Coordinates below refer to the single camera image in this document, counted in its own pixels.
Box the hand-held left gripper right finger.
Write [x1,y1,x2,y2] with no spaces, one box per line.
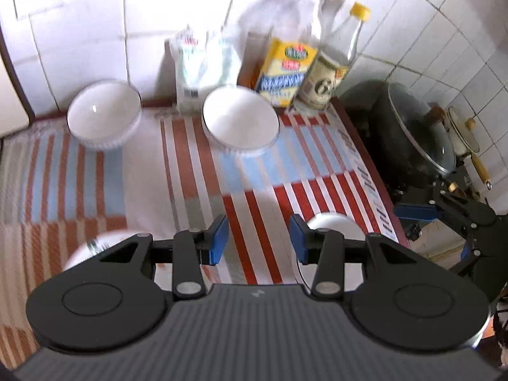
[289,213,422,297]

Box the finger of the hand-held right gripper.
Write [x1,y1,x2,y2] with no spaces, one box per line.
[395,183,498,247]
[448,242,484,275]

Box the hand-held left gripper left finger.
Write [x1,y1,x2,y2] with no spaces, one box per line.
[99,214,229,300]

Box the small white ribbed bowl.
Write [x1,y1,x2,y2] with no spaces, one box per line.
[296,212,366,286]

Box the large white ribbed bowl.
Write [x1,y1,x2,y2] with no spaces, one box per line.
[67,79,143,151]
[202,85,281,159]

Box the white sun print plate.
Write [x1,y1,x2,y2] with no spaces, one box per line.
[63,229,175,286]

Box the black gas stove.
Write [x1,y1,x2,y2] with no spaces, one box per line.
[391,183,441,247]

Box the black wok with glass lid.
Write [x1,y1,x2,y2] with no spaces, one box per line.
[341,79,457,191]

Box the striped tablecloth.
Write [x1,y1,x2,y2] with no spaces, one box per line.
[0,99,411,366]

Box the yellow cap vinegar bottle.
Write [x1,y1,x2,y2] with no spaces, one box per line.
[296,2,371,112]

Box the yellow label cooking wine bottle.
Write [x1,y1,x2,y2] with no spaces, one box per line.
[254,0,332,108]

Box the white seasoning bag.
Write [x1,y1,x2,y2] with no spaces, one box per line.
[169,28,243,114]

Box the clear plastic bottle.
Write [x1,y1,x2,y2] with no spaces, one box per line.
[237,0,310,88]

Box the cream pot with wooden handle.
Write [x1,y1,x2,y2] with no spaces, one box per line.
[445,105,493,191]

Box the white cutting board dark frame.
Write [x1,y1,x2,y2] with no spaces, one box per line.
[0,32,36,139]

